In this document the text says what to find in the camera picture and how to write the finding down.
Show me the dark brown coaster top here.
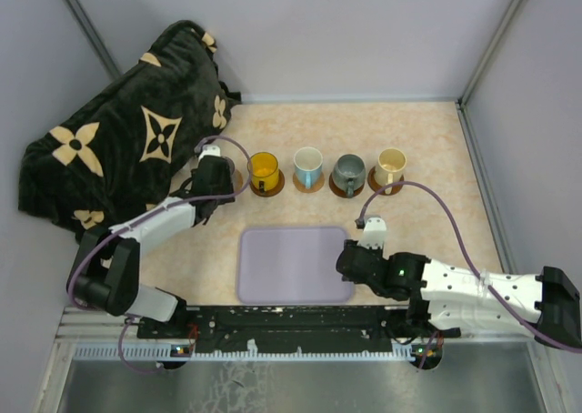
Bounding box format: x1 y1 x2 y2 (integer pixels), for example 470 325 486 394
328 176 364 198

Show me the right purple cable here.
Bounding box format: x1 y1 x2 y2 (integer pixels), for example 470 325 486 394
354 180 582 371

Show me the dark brown coaster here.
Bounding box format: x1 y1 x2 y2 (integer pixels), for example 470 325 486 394
250 170 285 197
328 176 364 198
367 167 402 196

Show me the yellow translucent mug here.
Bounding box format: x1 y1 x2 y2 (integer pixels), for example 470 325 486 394
249 152 279 193

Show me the lavender plastic tray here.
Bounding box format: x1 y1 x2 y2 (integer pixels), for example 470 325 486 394
236 226 355 306

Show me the cream yellow mug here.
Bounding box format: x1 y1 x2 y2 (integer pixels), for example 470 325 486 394
374 147 406 186

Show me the black floral plush blanket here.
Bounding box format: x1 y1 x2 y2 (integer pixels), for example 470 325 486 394
17 20 241 237

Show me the purple mug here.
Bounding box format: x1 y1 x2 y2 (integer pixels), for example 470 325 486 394
226 157 236 176

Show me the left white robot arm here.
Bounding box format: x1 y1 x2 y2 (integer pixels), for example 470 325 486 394
66 156 234 337

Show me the white mug blue handle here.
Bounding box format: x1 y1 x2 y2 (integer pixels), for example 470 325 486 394
294 146 323 190

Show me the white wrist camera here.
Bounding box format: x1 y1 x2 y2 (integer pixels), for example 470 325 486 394
356 216 387 250
197 144 222 160

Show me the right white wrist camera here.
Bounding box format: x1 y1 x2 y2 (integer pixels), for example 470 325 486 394
356 216 387 250

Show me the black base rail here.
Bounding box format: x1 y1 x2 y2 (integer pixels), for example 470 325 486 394
137 305 436 354

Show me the light cork coaster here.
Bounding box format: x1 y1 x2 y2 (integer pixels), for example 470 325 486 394
293 172 325 194
232 169 244 191

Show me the grey green mug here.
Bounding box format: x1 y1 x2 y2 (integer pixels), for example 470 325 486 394
331 154 366 196

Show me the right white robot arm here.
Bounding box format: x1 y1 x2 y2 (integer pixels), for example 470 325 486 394
336 240 581 353

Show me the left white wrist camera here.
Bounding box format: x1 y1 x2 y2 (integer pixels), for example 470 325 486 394
197 144 222 160

